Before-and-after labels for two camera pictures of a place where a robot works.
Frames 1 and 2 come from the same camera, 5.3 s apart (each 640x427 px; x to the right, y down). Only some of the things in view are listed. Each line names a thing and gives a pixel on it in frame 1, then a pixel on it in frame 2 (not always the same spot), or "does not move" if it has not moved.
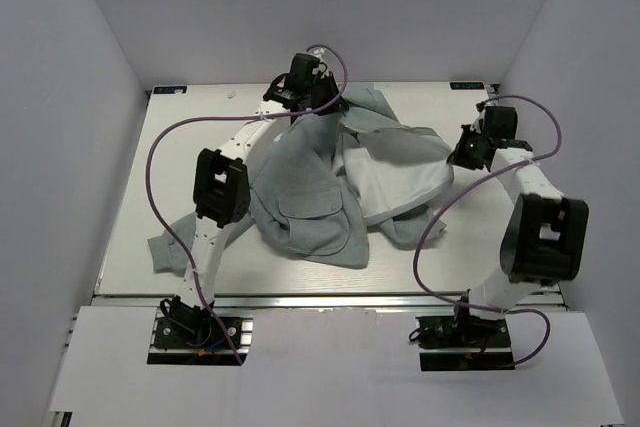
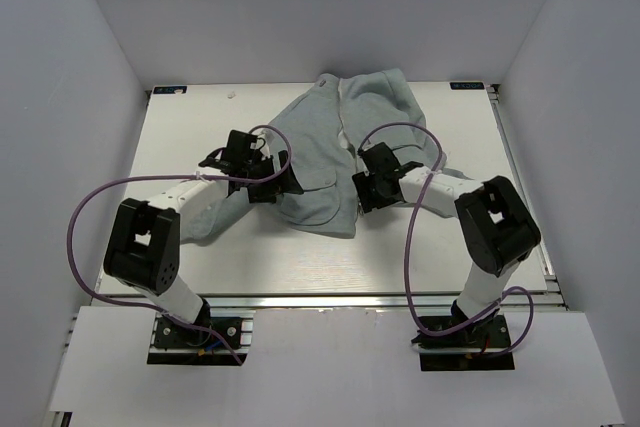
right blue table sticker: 466,85 does not move
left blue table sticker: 169,89 does not move
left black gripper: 329,83 → 283,183
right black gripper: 457,157 → 369,201
